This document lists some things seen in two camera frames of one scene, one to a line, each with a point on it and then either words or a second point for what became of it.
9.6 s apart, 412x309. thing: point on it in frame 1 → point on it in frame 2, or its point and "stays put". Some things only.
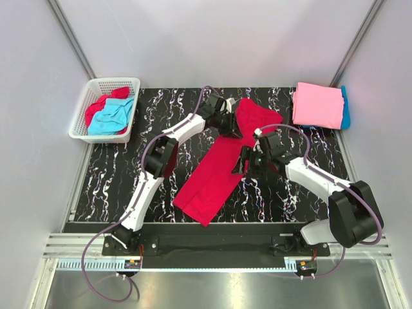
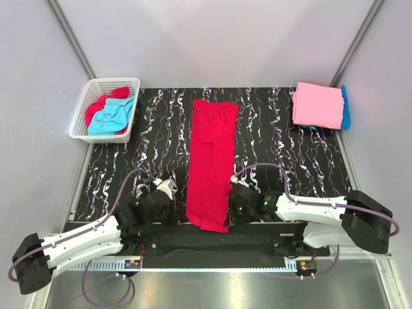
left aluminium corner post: (79, 49) stays put
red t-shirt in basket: (98, 103) stays put
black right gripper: (246, 154) → (233, 219)
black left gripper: (232, 127) → (169, 221)
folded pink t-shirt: (317, 105) stays put
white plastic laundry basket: (107, 112) stays put
